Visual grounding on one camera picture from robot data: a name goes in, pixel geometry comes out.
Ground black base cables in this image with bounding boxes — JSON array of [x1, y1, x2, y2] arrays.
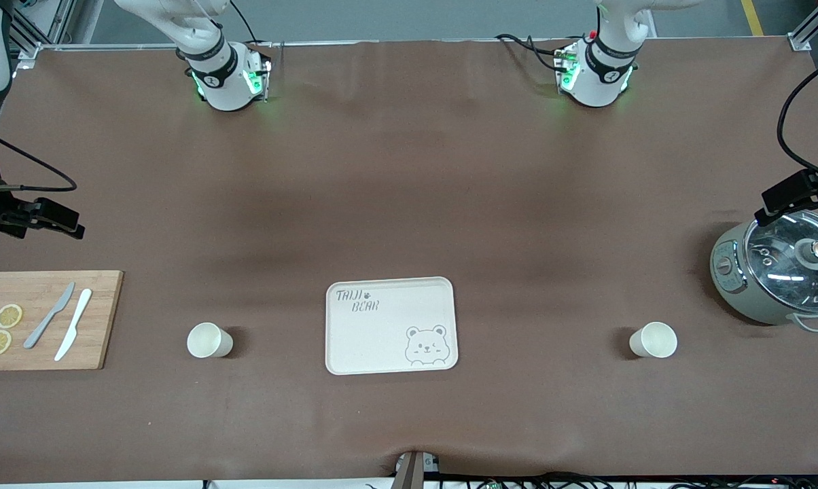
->
[[495, 33, 574, 73]]

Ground bamboo cutting board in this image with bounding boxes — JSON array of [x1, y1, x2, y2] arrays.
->
[[0, 270, 124, 372]]

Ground aluminium frame profile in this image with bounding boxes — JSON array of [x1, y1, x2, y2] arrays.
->
[[8, 0, 78, 62], [787, 0, 818, 52]]

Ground black base cable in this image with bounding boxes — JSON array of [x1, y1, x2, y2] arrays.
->
[[227, 0, 257, 43]]

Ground white bear print tray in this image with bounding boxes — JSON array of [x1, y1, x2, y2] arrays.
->
[[325, 276, 459, 376]]

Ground brown mount post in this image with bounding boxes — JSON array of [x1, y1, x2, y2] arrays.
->
[[394, 450, 441, 489]]

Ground glass pot lid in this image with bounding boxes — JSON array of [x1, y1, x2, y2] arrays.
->
[[745, 212, 818, 304]]

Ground grey electric cooking pot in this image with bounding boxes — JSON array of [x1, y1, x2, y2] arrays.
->
[[710, 211, 818, 333]]

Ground white plastic cup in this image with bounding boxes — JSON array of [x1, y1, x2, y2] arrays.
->
[[629, 321, 678, 359], [187, 322, 234, 359]]

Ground grey plastic knife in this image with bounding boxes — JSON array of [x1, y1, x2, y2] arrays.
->
[[23, 282, 75, 350]]

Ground white plastic knife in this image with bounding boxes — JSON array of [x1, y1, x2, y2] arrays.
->
[[54, 289, 93, 362]]

